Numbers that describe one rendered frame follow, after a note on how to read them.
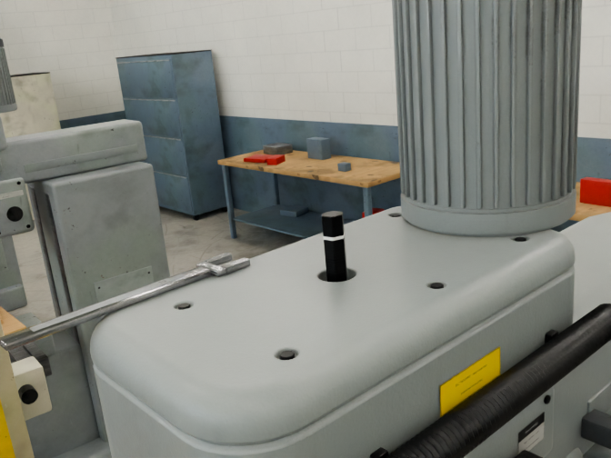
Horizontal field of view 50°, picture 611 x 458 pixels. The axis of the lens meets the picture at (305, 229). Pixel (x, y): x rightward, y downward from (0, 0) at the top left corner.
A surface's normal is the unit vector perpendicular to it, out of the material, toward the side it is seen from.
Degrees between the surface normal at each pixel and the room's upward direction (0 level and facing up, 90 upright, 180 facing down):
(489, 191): 90
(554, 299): 90
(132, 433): 90
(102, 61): 90
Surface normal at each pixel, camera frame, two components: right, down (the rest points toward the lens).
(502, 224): -0.11, 0.30
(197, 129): 0.66, 0.16
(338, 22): -0.74, 0.26
